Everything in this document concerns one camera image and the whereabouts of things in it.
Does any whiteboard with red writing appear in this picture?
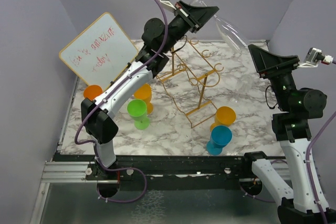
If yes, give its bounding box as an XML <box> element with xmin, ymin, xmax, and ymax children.
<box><xmin>59</xmin><ymin>12</ymin><xmax>138</xmax><ymax>90</ymax></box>

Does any orange cup left back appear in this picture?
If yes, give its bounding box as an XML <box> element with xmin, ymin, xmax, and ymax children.
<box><xmin>83</xmin><ymin>85</ymin><xmax>103</xmax><ymax>101</ymax></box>

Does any clear wine glass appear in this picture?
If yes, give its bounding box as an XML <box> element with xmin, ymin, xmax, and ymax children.
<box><xmin>190</xmin><ymin>0</ymin><xmax>249</xmax><ymax>53</ymax></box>

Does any gold wire glass rack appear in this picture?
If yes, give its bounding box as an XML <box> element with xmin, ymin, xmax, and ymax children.
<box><xmin>156</xmin><ymin>36</ymin><xmax>224</xmax><ymax>128</ymax></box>

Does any yellow goblet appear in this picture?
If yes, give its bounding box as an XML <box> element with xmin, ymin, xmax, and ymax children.
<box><xmin>134</xmin><ymin>83</ymin><xmax>153</xmax><ymax>114</ymax></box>
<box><xmin>210</xmin><ymin>106</ymin><xmax>236</xmax><ymax>131</ymax></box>

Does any purple cable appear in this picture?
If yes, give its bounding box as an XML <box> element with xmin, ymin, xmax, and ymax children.
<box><xmin>74</xmin><ymin>0</ymin><xmax>169</xmax><ymax>204</ymax></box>
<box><xmin>240</xmin><ymin>56</ymin><xmax>336</xmax><ymax>224</ymax></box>

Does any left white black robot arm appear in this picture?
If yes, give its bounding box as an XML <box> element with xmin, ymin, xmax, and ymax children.
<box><xmin>81</xmin><ymin>1</ymin><xmax>219</xmax><ymax>179</ymax></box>

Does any green goblet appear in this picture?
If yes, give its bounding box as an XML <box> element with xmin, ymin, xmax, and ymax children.
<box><xmin>127</xmin><ymin>99</ymin><xmax>150</xmax><ymax>130</ymax></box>

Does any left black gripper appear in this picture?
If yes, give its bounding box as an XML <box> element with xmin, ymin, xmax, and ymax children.
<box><xmin>161</xmin><ymin>0</ymin><xmax>218</xmax><ymax>53</ymax></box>

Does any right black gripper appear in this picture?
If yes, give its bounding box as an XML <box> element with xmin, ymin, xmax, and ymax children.
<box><xmin>249</xmin><ymin>43</ymin><xmax>300</xmax><ymax>111</ymax></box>

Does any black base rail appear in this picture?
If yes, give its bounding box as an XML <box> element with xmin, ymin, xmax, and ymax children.
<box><xmin>53</xmin><ymin>153</ymin><xmax>263</xmax><ymax>195</ymax></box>

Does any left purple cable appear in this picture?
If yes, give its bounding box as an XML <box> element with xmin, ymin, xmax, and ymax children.
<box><xmin>74</xmin><ymin>0</ymin><xmax>169</xmax><ymax>204</ymax></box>

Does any blue goblet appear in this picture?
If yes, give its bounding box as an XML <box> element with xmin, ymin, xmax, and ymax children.
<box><xmin>206</xmin><ymin>125</ymin><xmax>233</xmax><ymax>155</ymax></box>

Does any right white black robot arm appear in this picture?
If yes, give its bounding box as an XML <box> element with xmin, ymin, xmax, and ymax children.
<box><xmin>241</xmin><ymin>44</ymin><xmax>335</xmax><ymax>223</ymax></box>

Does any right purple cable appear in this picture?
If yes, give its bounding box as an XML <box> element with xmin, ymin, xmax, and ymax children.
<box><xmin>240</xmin><ymin>56</ymin><xmax>336</xmax><ymax>224</ymax></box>

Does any aluminium extrusion rail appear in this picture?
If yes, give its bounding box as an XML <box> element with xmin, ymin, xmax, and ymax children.
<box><xmin>41</xmin><ymin>162</ymin><xmax>118</xmax><ymax>184</ymax></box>

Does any clear glass right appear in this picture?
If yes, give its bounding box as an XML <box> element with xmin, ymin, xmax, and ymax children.
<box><xmin>230</xmin><ymin>74</ymin><xmax>253</xmax><ymax>103</ymax></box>

